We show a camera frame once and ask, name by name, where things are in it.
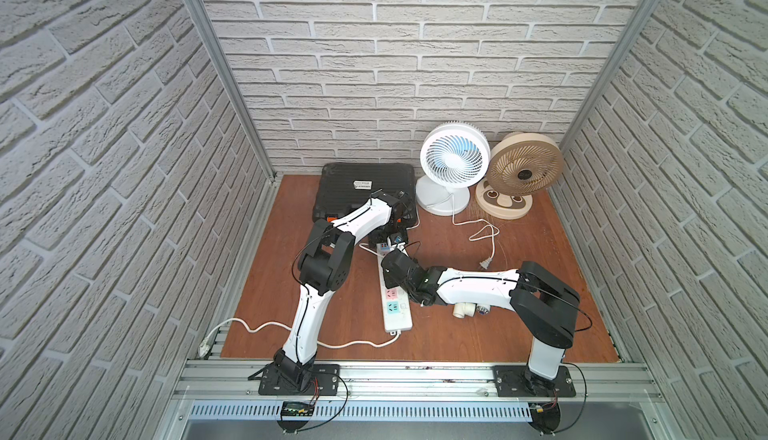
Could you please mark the beige bear desk fan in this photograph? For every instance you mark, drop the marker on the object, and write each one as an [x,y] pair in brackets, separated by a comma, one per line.
[521,164]

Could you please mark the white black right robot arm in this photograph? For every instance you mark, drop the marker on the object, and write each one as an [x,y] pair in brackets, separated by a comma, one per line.
[547,306]

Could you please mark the aluminium front rail frame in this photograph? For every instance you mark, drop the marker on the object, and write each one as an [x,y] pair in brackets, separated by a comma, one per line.
[600,390]

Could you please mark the white cylindrical adapter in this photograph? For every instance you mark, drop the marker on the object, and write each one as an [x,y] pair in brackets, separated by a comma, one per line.
[465,309]

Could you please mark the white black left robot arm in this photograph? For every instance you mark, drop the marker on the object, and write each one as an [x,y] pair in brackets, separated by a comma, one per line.
[323,265]

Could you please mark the white desk fan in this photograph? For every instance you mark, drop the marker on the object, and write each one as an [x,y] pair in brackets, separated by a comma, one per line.
[453,157]

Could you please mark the black plastic tool case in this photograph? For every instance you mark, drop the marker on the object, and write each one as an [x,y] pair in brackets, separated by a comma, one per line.
[336,197]

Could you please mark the white vented cable duct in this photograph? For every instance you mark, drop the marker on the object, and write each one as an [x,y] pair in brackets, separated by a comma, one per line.
[398,411]

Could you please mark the aluminium corner post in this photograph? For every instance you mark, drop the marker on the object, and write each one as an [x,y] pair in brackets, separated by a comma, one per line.
[210,41]
[637,21]

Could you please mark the aluminium corner post right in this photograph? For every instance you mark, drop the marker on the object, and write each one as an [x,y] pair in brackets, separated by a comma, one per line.
[637,21]

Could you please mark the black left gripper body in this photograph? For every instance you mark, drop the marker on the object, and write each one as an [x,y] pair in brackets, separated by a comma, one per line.
[396,234]

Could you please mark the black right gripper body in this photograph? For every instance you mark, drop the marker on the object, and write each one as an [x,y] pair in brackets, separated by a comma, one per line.
[391,263]

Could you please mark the aluminium corner post left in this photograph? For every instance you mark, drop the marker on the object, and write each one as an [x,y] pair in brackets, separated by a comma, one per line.
[210,41]

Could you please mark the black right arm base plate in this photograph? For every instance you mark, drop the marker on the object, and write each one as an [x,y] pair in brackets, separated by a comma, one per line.
[519,382]

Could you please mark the white power strip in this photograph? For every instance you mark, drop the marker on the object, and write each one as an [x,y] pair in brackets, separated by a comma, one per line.
[397,315]

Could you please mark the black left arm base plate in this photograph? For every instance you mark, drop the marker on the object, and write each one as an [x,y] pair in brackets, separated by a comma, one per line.
[321,379]

